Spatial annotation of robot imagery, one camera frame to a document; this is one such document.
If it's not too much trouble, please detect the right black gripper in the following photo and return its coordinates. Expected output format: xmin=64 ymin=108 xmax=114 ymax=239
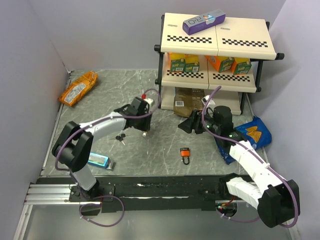
xmin=177 ymin=109 xmax=221 ymax=136

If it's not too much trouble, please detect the orange black padlock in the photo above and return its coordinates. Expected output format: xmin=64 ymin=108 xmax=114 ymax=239
xmin=180 ymin=147 xmax=190 ymax=166

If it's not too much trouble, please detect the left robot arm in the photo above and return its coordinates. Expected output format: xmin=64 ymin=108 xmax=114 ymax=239
xmin=51 ymin=97 xmax=155 ymax=201

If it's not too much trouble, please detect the brown coffee bag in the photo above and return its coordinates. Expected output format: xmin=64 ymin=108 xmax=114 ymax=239
xmin=173 ymin=87 xmax=205 ymax=118

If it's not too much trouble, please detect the blue snack bar packet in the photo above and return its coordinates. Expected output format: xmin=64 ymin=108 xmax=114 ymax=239
xmin=87 ymin=152 xmax=115 ymax=171

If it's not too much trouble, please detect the green yellow carton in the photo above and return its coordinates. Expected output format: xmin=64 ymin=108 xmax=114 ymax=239
xmin=184 ymin=54 xmax=200 ymax=73
xmin=169 ymin=52 xmax=186 ymax=73

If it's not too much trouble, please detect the green yellow carton left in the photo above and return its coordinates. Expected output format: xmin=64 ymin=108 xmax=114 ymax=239
xmin=169 ymin=52 xmax=186 ymax=73

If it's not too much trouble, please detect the blue Doritos chip bag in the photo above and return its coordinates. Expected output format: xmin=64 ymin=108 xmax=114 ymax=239
xmin=213 ymin=115 xmax=272 ymax=165

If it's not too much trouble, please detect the orange green carton tilted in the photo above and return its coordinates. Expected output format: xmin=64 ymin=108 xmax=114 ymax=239
xmin=205 ymin=55 xmax=234 ymax=73

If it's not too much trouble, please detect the beige three-tier shelf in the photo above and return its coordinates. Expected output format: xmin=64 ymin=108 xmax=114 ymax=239
xmin=154 ymin=12 xmax=285 ymax=115

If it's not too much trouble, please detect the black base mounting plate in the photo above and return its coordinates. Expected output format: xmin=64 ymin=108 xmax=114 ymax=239
xmin=69 ymin=175 xmax=233 ymax=213

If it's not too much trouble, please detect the orange snack bag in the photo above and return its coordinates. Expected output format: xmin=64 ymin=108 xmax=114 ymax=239
xmin=58 ymin=71 xmax=98 ymax=107

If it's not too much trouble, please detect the green orange carton right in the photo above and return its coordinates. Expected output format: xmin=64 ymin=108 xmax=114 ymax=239
xmin=231 ymin=57 xmax=252 ymax=75

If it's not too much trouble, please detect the purple rectangular box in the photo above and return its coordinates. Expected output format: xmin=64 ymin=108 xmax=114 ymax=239
xmin=182 ymin=9 xmax=226 ymax=36

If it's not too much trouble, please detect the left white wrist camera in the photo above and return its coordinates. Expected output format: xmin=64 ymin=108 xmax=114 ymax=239
xmin=141 ymin=93 xmax=155 ymax=108

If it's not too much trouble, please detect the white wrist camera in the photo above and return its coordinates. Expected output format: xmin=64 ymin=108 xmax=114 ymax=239
xmin=141 ymin=93 xmax=155 ymax=108
xmin=201 ymin=95 xmax=216 ymax=109

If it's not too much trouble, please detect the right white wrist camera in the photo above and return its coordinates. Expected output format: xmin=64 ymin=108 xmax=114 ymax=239
xmin=201 ymin=95 xmax=216 ymax=109

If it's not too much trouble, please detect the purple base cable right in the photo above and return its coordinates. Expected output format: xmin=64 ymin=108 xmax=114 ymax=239
xmin=216 ymin=199 xmax=261 ymax=224

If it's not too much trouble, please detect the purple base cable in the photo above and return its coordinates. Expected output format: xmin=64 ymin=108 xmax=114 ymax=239
xmin=79 ymin=194 xmax=126 ymax=229
xmin=216 ymin=199 xmax=261 ymax=224

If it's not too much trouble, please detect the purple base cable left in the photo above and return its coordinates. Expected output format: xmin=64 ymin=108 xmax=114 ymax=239
xmin=79 ymin=194 xmax=126 ymax=229

